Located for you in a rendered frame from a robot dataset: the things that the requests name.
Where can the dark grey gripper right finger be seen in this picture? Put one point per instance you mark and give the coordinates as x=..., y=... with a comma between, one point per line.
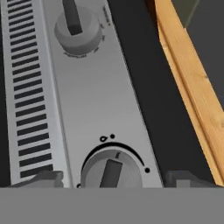
x=182, y=179

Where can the wooden cabinet panel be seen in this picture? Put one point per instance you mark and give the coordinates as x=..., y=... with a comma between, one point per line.
x=194, y=84

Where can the silver stove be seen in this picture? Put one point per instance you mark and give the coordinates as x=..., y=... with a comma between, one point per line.
x=93, y=96

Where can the grey stove knob with black arc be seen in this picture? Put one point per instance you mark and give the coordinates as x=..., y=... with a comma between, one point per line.
x=112, y=172

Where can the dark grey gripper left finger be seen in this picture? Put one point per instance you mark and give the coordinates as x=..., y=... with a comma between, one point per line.
x=48, y=178

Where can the grey stove knob with lettering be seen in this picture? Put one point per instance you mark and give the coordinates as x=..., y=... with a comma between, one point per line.
x=77, y=27

